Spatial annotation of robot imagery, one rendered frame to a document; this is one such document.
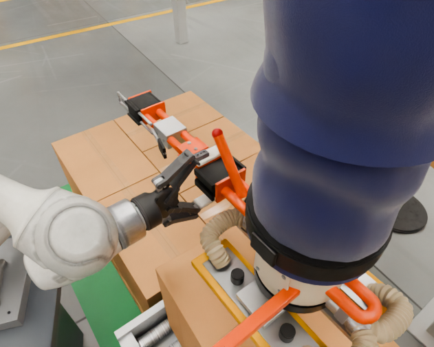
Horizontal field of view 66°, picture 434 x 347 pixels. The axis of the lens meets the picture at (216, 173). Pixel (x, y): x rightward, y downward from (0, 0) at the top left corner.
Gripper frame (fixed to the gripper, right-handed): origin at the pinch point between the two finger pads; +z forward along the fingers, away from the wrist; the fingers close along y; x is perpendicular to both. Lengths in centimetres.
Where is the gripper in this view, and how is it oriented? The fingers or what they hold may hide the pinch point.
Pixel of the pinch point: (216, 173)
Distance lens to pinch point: 77.1
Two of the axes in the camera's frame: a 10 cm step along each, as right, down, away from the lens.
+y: 0.0, 7.1, 7.0
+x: 6.1, 5.6, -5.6
